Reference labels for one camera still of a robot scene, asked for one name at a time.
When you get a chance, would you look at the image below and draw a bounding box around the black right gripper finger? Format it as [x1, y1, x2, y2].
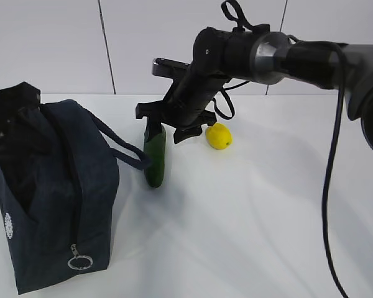
[173, 111, 216, 144]
[136, 101, 166, 146]

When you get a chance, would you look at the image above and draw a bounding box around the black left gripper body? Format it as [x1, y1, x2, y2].
[0, 81, 51, 160]

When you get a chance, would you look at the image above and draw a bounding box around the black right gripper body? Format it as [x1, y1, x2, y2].
[161, 27, 234, 128]

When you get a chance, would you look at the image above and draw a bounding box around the green cucumber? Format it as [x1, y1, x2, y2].
[144, 121, 166, 188]

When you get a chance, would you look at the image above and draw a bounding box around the yellow lemon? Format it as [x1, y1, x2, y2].
[205, 122, 233, 150]

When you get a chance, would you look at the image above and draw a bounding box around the navy blue fabric bag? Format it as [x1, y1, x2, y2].
[0, 99, 150, 294]

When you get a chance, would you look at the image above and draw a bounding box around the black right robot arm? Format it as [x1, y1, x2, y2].
[136, 24, 373, 150]

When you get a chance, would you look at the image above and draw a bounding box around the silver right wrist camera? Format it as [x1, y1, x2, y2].
[152, 58, 190, 79]

